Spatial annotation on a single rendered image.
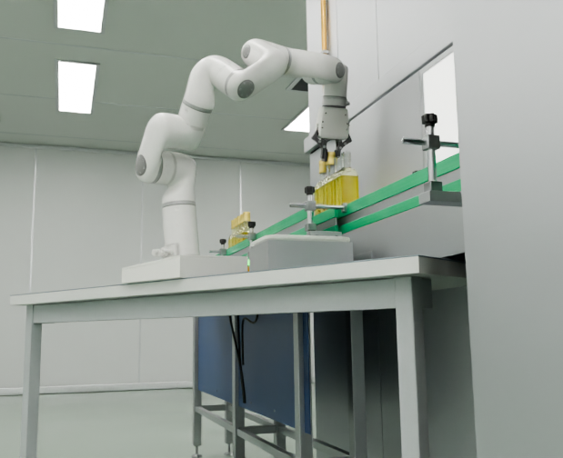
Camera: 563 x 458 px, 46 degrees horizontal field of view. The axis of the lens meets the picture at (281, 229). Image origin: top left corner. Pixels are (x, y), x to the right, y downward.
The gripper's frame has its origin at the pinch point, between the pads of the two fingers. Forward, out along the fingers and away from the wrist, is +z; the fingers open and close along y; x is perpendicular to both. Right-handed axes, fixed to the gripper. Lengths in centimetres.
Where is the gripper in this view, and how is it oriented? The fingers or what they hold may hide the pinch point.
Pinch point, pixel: (330, 155)
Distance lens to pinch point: 211.9
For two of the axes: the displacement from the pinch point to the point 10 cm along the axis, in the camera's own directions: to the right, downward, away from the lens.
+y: -9.6, -0.3, -2.9
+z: -0.6, 9.9, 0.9
